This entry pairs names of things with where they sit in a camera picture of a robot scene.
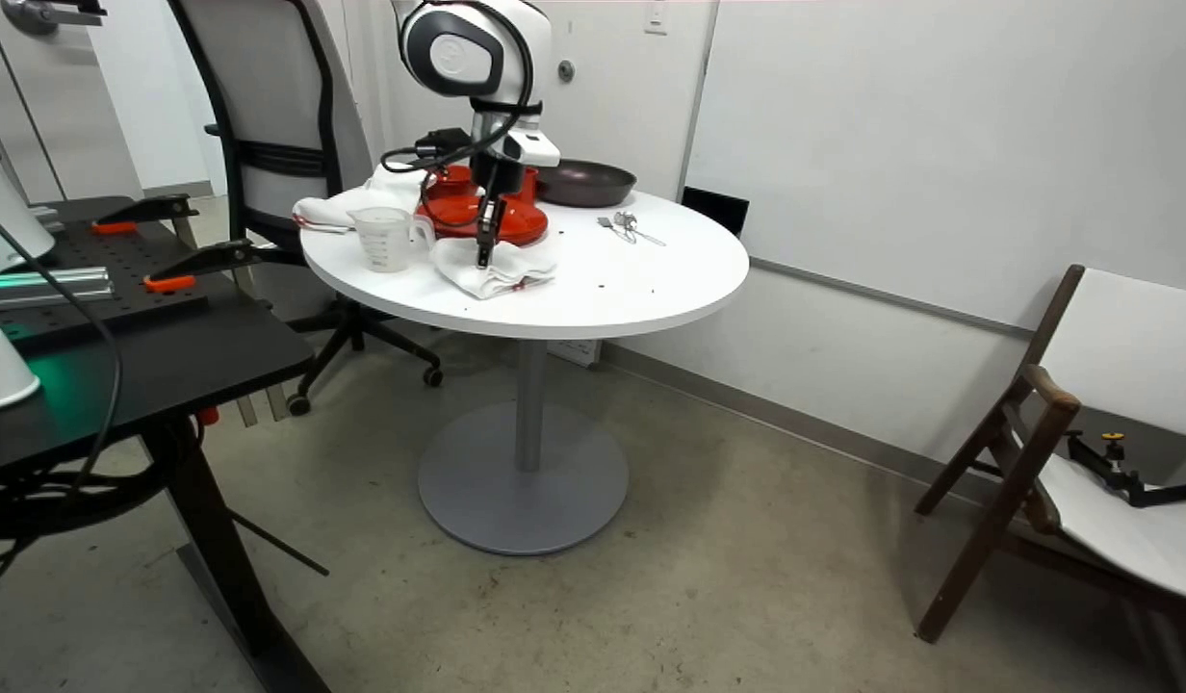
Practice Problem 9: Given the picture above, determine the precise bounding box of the red mug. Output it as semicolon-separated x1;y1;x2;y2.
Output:
507;166;538;205

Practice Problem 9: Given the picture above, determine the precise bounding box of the white folded towel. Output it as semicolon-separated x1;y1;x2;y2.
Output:
293;166;423;234

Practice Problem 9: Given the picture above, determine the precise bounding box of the black perforated workbench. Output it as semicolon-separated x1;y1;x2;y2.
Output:
0;193;337;693

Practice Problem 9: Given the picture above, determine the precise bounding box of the clear plastic cup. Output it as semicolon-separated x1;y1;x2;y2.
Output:
351;207;427;274

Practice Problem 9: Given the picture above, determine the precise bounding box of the wooden folding chair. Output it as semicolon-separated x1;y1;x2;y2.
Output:
918;265;1186;644

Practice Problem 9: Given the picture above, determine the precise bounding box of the red bowl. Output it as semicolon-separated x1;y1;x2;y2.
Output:
423;166;478;201

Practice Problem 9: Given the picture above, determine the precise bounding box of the red plate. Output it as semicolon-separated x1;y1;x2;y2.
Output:
421;195;546;247

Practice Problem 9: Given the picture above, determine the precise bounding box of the black office chair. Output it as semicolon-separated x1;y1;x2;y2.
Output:
165;0;446;418

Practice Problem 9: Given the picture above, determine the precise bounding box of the white towel with red stripes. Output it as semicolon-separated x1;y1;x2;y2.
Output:
433;237;559;299

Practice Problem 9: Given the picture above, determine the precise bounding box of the metal spoon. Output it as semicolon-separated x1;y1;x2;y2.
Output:
611;211;667;247

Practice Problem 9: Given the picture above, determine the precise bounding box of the round white pedestal table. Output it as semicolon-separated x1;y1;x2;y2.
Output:
306;193;751;554

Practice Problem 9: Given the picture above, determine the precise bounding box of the orange black clamp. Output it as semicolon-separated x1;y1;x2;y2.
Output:
144;243;253;295
88;195;198;237

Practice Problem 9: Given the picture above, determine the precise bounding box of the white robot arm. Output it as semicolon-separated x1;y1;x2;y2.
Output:
384;0;559;261

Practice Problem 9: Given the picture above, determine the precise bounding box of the black frying pan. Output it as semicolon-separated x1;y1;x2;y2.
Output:
538;159;635;207

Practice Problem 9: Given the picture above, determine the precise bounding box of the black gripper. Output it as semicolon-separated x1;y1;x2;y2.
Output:
469;146;525;265

